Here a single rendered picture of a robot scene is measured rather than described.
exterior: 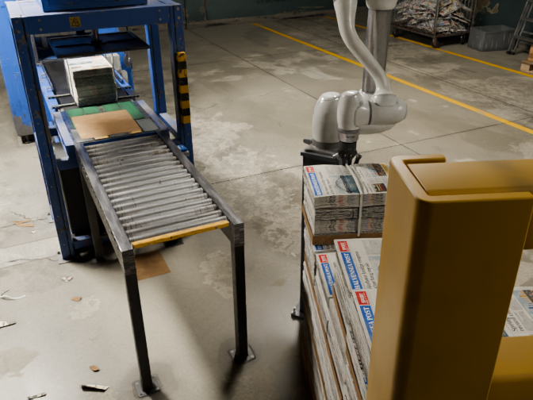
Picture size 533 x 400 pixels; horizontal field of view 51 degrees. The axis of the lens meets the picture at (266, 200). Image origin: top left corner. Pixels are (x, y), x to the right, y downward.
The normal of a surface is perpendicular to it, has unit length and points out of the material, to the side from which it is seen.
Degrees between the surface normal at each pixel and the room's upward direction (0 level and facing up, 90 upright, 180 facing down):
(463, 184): 0
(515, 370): 0
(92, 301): 0
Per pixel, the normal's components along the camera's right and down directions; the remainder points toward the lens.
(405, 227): -1.00, 0.04
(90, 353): -0.01, -0.88
